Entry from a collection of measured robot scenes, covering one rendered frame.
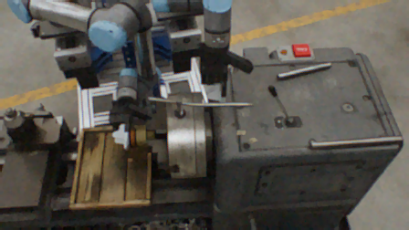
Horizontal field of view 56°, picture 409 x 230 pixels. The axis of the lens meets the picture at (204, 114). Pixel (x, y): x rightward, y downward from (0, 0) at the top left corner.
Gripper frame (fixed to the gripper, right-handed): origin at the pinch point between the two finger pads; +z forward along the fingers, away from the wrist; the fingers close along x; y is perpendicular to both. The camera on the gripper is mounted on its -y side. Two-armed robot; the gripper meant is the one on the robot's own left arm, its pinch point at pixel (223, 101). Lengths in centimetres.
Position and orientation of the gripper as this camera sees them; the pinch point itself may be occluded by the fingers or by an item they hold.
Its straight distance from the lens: 122.5
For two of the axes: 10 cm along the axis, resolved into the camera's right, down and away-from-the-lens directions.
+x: 0.6, 5.8, -8.1
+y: -10.0, 0.4, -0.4
